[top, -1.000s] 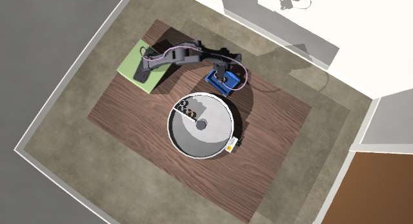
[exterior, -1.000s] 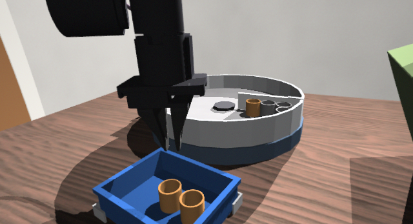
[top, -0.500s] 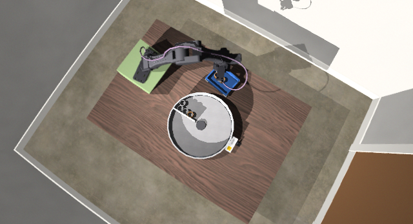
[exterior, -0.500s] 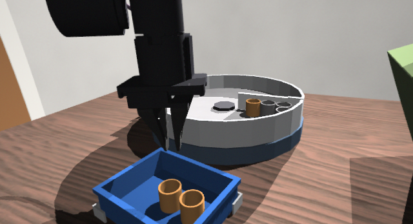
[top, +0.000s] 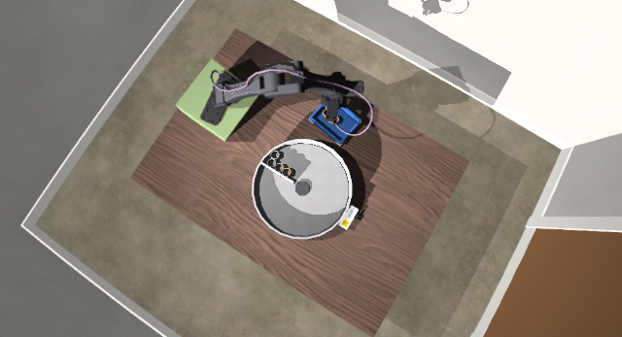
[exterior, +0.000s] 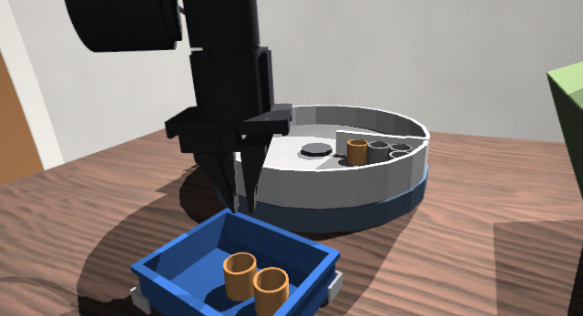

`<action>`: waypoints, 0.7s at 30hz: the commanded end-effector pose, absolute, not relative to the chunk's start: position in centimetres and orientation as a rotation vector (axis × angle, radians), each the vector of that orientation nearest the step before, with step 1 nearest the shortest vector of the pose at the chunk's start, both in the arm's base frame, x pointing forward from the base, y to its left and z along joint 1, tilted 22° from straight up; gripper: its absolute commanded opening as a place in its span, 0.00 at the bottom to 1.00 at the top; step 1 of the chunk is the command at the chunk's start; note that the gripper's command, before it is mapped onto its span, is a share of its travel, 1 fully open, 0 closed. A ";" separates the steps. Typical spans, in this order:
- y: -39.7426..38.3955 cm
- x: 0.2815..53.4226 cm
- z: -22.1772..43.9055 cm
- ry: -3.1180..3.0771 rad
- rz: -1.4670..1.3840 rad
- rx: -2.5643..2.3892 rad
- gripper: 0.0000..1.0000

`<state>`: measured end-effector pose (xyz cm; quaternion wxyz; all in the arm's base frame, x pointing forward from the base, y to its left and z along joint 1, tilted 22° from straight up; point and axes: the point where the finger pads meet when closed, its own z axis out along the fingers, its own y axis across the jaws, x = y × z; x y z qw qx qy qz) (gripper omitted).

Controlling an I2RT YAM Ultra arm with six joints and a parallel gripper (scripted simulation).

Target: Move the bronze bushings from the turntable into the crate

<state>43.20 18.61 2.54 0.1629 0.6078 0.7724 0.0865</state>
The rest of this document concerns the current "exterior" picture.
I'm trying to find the grey steel bushing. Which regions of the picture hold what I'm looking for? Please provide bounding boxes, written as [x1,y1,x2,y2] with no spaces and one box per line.
[367,141,389,165]
[389,144,412,154]
[389,151,410,160]

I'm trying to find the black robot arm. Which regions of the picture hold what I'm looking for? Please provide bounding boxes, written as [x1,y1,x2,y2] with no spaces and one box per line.
[65,0,274,111]

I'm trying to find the blue open crate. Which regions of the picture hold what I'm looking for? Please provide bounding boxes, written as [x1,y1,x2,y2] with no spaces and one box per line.
[130,208,341,316]

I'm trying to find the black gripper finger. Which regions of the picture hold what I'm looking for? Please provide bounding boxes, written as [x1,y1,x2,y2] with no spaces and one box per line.
[240,134,273,213]
[193,152,239,214]

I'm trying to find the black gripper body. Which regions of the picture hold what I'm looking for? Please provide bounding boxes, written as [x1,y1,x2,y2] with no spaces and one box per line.
[164,45,292,153]

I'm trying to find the bronze bushing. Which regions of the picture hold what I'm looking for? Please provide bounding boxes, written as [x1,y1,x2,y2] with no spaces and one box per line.
[347,139,368,165]
[253,268,289,316]
[223,252,257,301]

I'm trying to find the grey round turntable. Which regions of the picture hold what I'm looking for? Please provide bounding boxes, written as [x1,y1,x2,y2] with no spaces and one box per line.
[236,105,430,233]

